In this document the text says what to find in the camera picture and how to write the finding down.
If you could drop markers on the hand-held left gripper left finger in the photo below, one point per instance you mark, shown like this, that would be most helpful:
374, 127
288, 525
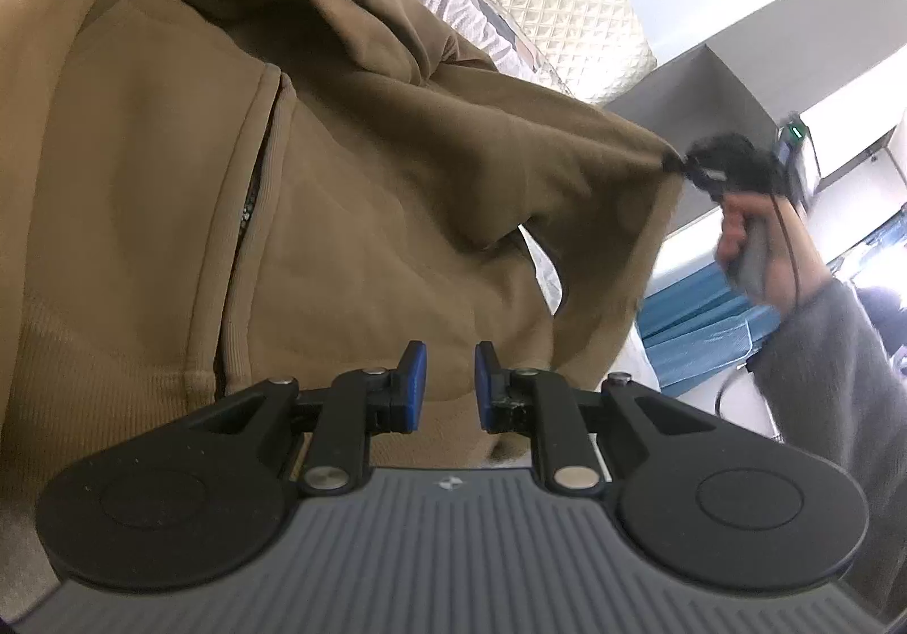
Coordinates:
412, 389

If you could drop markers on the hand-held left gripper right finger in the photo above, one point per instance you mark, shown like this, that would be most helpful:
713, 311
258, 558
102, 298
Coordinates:
487, 393

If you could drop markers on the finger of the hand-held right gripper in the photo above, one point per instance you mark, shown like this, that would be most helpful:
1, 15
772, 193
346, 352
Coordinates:
677, 165

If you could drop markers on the brown hoodie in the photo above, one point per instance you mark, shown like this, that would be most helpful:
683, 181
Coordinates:
283, 180

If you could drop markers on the person's right forearm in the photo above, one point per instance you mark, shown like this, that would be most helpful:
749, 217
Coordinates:
829, 379

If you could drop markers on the person's right hand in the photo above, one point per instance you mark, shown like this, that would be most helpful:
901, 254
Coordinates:
786, 251

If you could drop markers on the grey cabinet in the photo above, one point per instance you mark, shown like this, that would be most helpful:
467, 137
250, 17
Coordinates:
751, 67

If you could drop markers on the blue cloth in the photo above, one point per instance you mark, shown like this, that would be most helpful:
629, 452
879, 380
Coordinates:
701, 322

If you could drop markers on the light grey bedsheet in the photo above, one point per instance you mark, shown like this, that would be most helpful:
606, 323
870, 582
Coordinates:
460, 10

